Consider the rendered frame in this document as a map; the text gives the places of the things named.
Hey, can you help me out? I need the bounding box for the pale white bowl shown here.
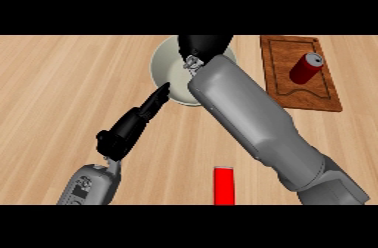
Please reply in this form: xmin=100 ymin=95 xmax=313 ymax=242
xmin=149 ymin=35 xmax=239 ymax=107

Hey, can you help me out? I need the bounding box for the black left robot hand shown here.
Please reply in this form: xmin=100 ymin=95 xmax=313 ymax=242
xmin=94 ymin=81 xmax=171 ymax=162

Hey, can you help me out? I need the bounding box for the brown wooden cutting board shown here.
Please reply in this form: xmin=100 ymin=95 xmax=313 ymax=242
xmin=258 ymin=35 xmax=344 ymax=113

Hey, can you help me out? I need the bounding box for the red can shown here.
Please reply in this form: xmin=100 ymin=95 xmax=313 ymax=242
xmin=287 ymin=52 xmax=326 ymax=85

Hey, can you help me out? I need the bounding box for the red placemat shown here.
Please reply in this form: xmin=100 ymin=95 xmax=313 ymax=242
xmin=212 ymin=165 xmax=236 ymax=206

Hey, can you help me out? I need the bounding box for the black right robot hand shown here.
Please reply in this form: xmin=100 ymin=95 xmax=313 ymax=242
xmin=175 ymin=35 xmax=236 ymax=64

